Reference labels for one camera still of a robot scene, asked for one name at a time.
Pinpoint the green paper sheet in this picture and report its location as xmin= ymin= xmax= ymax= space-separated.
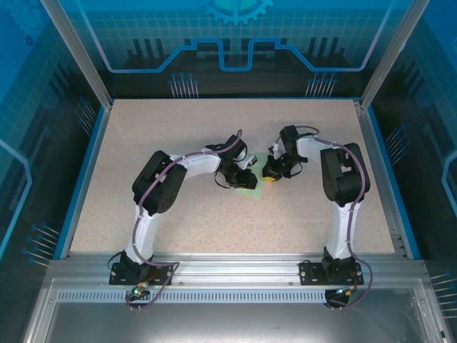
xmin=234 ymin=151 xmax=275 ymax=199

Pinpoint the blue table side strip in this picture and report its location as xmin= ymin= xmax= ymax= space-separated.
xmin=53 ymin=103 xmax=110 ymax=261
xmin=366 ymin=106 xmax=423 ymax=261

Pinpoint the blue gear print panel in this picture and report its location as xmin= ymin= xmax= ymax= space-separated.
xmin=60 ymin=0 xmax=404 ymax=99

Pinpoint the blue circuit print side panel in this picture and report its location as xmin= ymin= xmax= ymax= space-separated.
xmin=0 ymin=0 xmax=106 ymax=343
xmin=369 ymin=0 xmax=457 ymax=343

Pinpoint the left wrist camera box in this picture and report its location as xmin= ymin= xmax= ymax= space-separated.
xmin=239 ymin=150 xmax=260 ymax=169

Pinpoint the aluminium mounting rail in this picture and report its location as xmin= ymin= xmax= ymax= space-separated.
xmin=46 ymin=251 xmax=429 ymax=287

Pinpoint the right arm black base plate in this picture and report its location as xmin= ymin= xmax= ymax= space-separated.
xmin=298 ymin=260 xmax=365 ymax=287

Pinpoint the slotted metal cable duct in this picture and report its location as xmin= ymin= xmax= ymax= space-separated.
xmin=56 ymin=289 xmax=421 ymax=305

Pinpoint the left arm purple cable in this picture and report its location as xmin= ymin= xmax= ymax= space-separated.
xmin=124 ymin=128 xmax=244 ymax=312

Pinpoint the aluminium table side rail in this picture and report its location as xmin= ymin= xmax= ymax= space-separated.
xmin=353 ymin=99 xmax=411 ymax=260

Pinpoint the aluminium frame post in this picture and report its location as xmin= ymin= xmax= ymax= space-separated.
xmin=359 ymin=0 xmax=432 ymax=111
xmin=38 ymin=0 xmax=114 ymax=112

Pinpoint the left cable connector green light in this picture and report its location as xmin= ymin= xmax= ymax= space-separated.
xmin=129 ymin=281 xmax=150 ymax=300

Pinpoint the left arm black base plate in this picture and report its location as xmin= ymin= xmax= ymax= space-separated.
xmin=109 ymin=262 xmax=175 ymax=287

